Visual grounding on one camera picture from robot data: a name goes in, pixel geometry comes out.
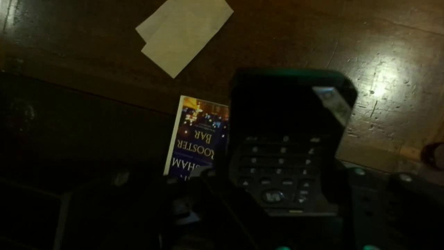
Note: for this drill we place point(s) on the dark wooden secretary cabinet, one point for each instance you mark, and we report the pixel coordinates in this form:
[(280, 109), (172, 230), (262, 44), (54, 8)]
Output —
[(299, 37)]

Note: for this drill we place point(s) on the black keypad device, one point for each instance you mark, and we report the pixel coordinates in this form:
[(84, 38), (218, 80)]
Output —
[(281, 120)]

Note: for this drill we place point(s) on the tan paper pad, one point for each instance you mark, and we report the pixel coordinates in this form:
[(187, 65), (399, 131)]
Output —
[(184, 37)]

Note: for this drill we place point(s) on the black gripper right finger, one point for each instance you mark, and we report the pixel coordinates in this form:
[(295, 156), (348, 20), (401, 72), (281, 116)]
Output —
[(362, 188)]

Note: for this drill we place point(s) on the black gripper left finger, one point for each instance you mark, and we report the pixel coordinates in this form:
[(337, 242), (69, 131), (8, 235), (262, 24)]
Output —
[(188, 178)]

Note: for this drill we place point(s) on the blue Lobster Bar book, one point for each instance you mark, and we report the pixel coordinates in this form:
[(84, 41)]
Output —
[(198, 140)]

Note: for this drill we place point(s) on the beige paper envelope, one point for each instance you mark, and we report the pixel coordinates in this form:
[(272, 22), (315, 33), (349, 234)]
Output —
[(147, 28)]

